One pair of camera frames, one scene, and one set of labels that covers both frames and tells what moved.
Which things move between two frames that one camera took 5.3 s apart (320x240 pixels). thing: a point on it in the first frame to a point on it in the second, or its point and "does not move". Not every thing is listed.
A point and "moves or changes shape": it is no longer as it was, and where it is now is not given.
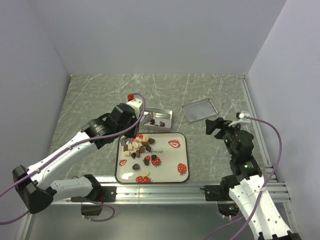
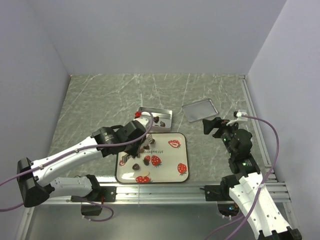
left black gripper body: [132, 122] to [133, 148]
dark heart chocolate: [135, 167] does not move
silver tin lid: [200, 110] does not move
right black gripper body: [227, 138] does not move
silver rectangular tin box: [161, 120] does not move
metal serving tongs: [124, 141] moves or changes shape
